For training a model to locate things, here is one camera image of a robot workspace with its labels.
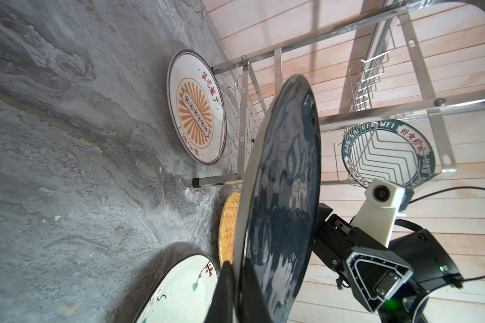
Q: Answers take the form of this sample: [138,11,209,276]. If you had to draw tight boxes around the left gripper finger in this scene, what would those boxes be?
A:
[204,261,235,323]

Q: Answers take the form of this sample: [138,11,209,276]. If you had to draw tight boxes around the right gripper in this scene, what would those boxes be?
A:
[313,203,414,312]

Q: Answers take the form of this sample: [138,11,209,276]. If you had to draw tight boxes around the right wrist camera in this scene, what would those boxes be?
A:
[350,178,414,247]

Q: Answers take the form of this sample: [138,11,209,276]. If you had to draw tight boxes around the stainless steel dish rack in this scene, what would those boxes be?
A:
[191,0,485,191]

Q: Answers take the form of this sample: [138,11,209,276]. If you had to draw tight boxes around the white plate green lettered rim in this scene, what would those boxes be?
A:
[340,119,437,188]

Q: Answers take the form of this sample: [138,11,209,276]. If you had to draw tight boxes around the orange woven pattern plate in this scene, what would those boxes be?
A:
[218,192,241,265]

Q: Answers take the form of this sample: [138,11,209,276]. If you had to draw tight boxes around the cream floral plate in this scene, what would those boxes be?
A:
[134,254,218,323]

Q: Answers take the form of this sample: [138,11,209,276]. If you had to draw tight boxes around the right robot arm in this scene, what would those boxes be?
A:
[313,203,463,322]

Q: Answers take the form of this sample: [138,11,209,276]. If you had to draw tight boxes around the black round plate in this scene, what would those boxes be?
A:
[233,74,321,322]

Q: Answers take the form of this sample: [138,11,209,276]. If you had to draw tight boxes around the small orange sunburst plate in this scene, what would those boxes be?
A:
[167,49,227,166]

